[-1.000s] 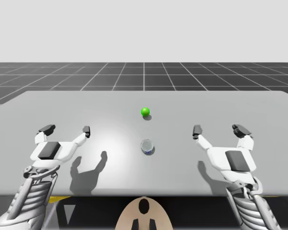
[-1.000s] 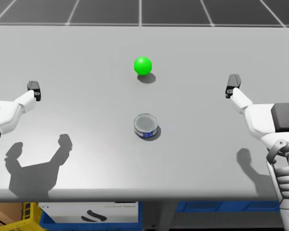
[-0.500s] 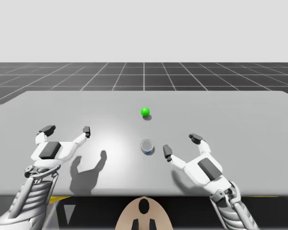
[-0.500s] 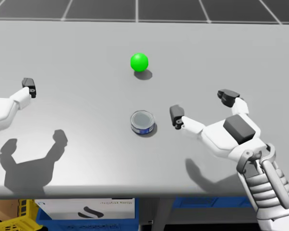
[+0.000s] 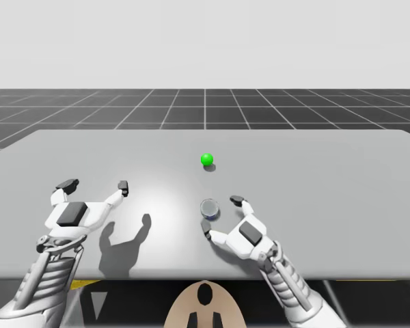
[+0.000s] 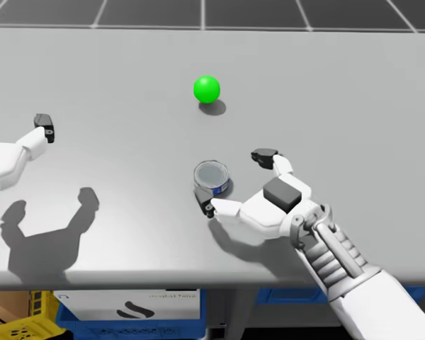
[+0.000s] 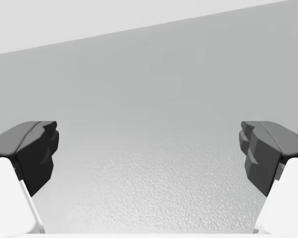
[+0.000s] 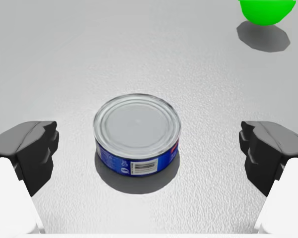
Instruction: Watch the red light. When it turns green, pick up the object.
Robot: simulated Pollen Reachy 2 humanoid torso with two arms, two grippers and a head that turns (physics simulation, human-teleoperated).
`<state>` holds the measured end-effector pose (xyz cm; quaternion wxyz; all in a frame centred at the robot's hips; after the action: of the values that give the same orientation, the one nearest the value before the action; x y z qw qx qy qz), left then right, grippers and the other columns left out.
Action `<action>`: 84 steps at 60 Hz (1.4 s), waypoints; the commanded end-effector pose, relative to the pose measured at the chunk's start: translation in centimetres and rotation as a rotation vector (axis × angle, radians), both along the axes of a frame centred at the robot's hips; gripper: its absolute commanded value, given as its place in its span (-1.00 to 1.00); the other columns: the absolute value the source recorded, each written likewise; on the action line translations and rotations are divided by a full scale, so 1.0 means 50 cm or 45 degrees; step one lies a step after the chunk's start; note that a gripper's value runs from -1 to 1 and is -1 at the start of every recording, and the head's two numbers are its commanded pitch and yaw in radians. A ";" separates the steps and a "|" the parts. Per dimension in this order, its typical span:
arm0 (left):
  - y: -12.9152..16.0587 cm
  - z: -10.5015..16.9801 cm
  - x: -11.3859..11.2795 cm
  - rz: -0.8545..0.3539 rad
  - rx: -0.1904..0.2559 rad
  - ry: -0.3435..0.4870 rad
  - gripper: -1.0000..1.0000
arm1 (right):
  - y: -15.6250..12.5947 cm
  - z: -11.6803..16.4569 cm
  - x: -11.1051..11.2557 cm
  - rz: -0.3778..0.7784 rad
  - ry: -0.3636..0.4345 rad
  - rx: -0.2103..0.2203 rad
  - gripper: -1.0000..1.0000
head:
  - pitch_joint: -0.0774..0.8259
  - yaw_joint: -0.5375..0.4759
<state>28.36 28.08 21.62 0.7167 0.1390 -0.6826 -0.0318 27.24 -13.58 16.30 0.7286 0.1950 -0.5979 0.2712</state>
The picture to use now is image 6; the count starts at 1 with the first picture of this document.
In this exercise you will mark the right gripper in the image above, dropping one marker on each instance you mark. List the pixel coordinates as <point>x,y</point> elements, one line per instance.
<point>265,216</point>

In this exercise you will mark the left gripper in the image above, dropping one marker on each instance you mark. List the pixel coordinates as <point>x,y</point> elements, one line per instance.
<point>3,163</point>

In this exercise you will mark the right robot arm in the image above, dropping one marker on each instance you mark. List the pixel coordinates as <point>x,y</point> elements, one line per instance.
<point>357,294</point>

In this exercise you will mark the green ball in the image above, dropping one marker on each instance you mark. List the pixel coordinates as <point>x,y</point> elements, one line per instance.
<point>206,89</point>

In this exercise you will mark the blue box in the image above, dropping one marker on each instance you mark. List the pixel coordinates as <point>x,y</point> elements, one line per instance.
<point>134,329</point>
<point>290,297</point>

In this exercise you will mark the white box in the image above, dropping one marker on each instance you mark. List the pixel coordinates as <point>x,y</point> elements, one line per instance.
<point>92,304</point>

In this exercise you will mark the yellow box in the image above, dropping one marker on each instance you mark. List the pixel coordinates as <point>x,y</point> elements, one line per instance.
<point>25,327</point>

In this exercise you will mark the brown box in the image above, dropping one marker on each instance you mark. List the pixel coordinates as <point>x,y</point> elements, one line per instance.
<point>5,306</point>

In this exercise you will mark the blue can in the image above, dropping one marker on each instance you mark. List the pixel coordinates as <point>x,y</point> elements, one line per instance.
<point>212,176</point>

